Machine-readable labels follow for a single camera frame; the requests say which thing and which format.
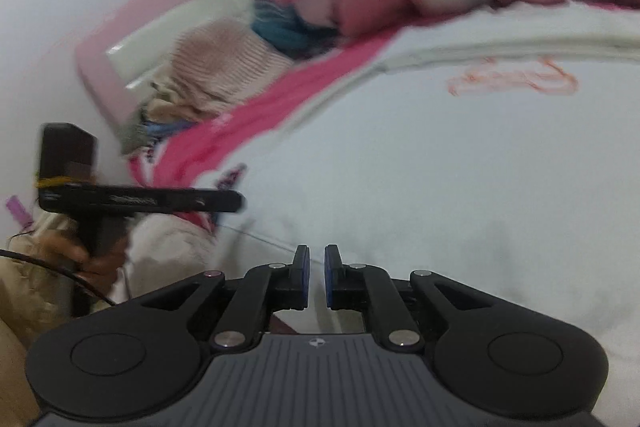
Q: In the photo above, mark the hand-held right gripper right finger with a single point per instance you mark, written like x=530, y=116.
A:
x=330, y=279

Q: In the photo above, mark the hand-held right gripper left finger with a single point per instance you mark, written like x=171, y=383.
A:
x=301, y=279

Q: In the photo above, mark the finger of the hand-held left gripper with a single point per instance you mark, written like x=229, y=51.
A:
x=210, y=201

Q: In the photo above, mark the white sweatshirt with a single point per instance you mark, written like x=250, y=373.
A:
x=425, y=182

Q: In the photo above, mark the person's left hand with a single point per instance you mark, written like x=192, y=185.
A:
x=102, y=274

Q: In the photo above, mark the white fleece cloth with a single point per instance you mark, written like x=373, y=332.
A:
x=170, y=257

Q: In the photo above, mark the pink headboard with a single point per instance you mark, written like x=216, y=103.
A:
x=107, y=77

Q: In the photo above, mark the pink floral fleece blanket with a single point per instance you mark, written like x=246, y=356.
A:
x=260, y=117

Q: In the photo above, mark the beige knitted cloth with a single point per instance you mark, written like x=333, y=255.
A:
x=220, y=62

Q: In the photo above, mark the teal striped pillow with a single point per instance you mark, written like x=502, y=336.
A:
x=280, y=27

